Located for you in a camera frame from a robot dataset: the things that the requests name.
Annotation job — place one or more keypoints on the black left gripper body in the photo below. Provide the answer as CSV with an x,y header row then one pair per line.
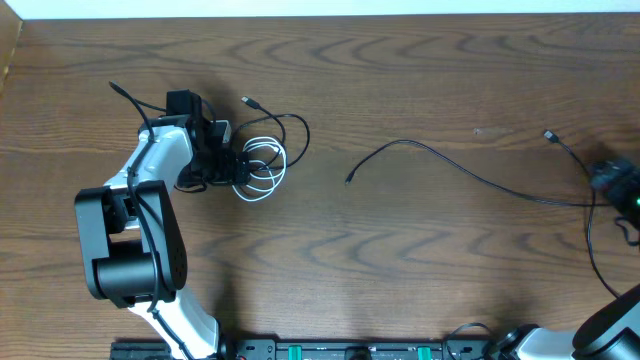
x,y
240,167

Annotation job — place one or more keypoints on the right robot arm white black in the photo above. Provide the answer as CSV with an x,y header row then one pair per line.
x,y
611,333

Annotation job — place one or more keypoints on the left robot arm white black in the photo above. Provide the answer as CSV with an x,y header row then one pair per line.
x,y
132,248

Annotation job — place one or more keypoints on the cardboard side panel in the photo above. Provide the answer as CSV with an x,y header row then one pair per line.
x,y
10,30

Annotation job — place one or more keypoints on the black mounting rail base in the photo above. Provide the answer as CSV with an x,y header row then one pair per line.
x,y
310,350

